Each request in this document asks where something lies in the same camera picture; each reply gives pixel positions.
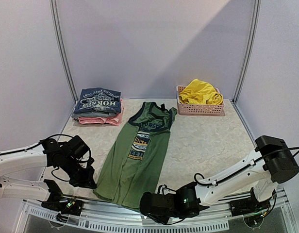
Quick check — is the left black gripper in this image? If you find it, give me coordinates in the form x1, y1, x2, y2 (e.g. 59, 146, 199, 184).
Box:
62, 155, 97, 189

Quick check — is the green tank top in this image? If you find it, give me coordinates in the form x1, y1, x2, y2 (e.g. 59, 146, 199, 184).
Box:
93, 102, 177, 211

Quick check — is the yellow garment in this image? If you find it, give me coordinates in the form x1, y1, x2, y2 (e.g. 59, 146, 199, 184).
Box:
179, 79, 223, 105

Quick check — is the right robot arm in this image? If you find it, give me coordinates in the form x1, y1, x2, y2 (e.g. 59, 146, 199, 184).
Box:
139, 135, 299, 225

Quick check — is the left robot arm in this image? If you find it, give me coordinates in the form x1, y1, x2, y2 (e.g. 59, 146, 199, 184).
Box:
0, 135, 97, 211

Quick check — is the folded grey garment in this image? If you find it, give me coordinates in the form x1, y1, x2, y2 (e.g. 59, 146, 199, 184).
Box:
71, 111, 117, 119

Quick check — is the folded pink garment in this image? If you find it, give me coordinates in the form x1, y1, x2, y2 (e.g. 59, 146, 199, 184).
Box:
76, 98, 124, 126

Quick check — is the folded navy graphic shirt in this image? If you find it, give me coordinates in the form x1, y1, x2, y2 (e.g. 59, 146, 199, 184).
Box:
74, 87, 121, 114

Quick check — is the pink plastic basket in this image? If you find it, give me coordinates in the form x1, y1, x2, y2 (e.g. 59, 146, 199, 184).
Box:
176, 85, 225, 117

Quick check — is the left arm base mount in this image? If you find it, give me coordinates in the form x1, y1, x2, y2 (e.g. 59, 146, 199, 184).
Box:
41, 179, 83, 223

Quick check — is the aluminium front rail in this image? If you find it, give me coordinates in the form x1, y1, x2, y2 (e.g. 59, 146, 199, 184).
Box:
15, 188, 298, 233

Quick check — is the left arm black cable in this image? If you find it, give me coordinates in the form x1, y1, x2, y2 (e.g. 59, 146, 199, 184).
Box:
0, 133, 95, 182

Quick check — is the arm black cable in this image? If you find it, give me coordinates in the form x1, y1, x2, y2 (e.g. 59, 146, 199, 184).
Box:
0, 133, 95, 182
193, 146, 299, 189

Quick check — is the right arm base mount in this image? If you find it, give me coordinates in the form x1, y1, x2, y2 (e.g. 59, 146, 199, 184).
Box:
229, 188, 277, 228

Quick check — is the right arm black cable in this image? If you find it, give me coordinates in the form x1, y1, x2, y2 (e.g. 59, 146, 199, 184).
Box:
193, 146, 299, 189

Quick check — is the left aluminium frame post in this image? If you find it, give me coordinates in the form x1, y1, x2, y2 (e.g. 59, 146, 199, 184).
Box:
50, 0, 78, 102

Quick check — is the aluminium frame post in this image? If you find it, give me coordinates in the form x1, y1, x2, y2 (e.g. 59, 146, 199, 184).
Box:
50, 0, 78, 102
232, 0, 261, 105

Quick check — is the right aluminium frame post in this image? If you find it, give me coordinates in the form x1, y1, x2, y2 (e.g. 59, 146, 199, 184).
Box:
232, 0, 261, 105

